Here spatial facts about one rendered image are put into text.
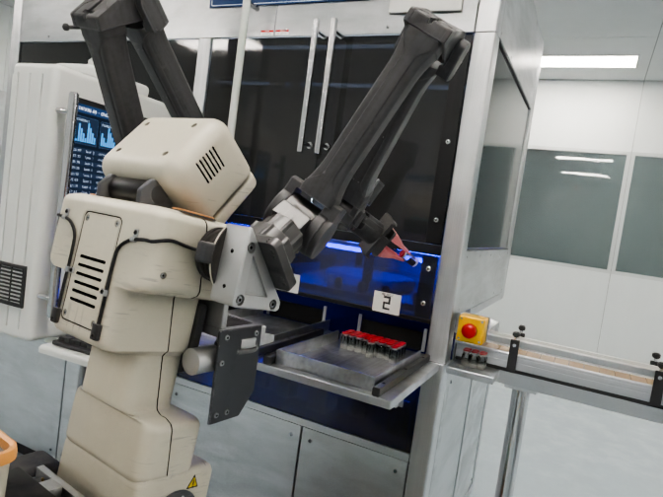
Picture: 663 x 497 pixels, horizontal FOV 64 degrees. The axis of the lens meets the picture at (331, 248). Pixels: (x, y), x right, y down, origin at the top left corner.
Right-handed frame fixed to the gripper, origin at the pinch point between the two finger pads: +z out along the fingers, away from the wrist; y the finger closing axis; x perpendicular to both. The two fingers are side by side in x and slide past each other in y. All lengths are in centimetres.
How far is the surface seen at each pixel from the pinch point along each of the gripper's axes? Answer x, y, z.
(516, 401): 5, -16, 62
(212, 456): 35, -102, 15
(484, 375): 1.6, -13.6, 43.8
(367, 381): -15.3, -25.3, 6.0
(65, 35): 136, -33, -110
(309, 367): -6.7, -33.8, -2.6
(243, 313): 43, -54, -7
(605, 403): -9, 2, 70
